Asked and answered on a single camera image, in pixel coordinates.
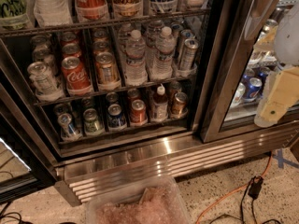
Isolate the red Coca-Cola can front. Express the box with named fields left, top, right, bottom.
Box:
left=62, top=56, right=91, bottom=90

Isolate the clear plastic bin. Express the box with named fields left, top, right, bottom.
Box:
left=85, top=175, right=191, bottom=224

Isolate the clear water bottle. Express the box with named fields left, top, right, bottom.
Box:
left=125, top=30, right=148, bottom=86
left=151, top=26, right=176, bottom=80

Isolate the steel fridge base grille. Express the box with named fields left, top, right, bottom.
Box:
left=54, top=120, right=299, bottom=206

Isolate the brown can bottom right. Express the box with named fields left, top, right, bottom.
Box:
left=171, top=92, right=188, bottom=115

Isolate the red can bottom shelf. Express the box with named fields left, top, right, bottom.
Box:
left=130, top=100, right=148, bottom=125

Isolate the blue Pepsi can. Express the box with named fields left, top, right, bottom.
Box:
left=243, top=77, right=263, bottom=101

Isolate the blue can bottom shelf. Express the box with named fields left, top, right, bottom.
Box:
left=107, top=104, right=127, bottom=130

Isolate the steel fridge door frame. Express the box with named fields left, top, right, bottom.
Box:
left=200, top=0, right=298, bottom=143

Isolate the orange extension cable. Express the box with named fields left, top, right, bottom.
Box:
left=195, top=151, right=274, bottom=224

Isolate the clear water bottle left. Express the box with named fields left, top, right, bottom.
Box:
left=125, top=30, right=148, bottom=86

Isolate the bottle with white cap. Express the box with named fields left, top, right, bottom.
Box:
left=151, top=85, right=168, bottom=121

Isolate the blue white can bottom left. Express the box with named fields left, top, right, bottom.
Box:
left=57, top=113, right=81, bottom=141

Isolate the green LaCroix can top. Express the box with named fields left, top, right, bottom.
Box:
left=0, top=0, right=28, bottom=30

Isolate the black power adapter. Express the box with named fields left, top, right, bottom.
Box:
left=248, top=176, right=263, bottom=200

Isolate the orange can shelf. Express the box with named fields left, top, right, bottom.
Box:
left=95, top=52, right=119, bottom=85

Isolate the slim silver can front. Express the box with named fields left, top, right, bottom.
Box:
left=178, top=38, right=199, bottom=71

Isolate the clear water bottle right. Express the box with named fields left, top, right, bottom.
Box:
left=151, top=26, right=176, bottom=80

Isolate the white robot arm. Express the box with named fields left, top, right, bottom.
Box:
left=254, top=3, right=299, bottom=128

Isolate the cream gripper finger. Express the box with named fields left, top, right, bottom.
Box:
left=254, top=66, right=299, bottom=128
left=253, top=26, right=278, bottom=51

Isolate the green can bottom shelf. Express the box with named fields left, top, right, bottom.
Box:
left=83, top=108, right=105, bottom=136

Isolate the large Coca-Cola can top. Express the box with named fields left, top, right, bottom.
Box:
left=75, top=0, right=106, bottom=21

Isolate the white silver can front left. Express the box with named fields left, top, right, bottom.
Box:
left=27, top=62, right=64, bottom=102

